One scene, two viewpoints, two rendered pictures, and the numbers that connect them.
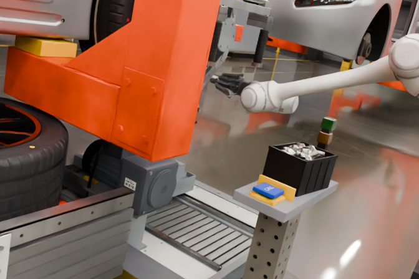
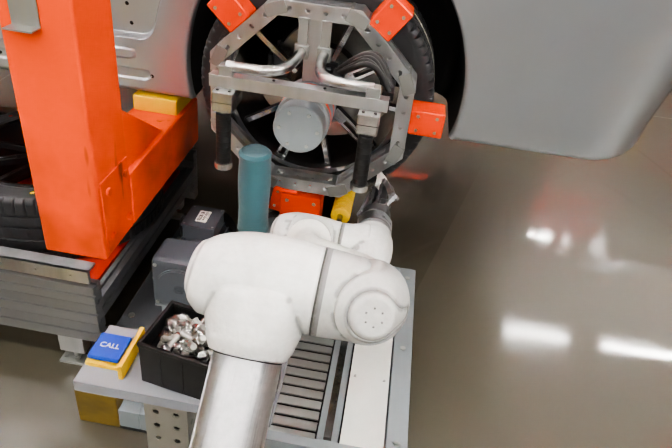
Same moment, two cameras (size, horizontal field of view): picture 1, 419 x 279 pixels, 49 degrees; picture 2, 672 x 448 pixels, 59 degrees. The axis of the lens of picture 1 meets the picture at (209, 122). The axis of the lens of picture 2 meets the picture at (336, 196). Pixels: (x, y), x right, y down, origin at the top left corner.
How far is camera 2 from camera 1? 182 cm
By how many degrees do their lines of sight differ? 60
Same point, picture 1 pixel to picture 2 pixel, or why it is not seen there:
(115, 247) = (80, 313)
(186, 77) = (58, 176)
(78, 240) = (28, 286)
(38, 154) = (24, 200)
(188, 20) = (32, 117)
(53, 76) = not seen: hidden behind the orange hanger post
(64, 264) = (19, 298)
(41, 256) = not seen: outside the picture
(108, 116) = not seen: hidden behind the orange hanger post
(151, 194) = (158, 287)
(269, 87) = (291, 227)
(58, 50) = (152, 106)
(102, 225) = (52, 285)
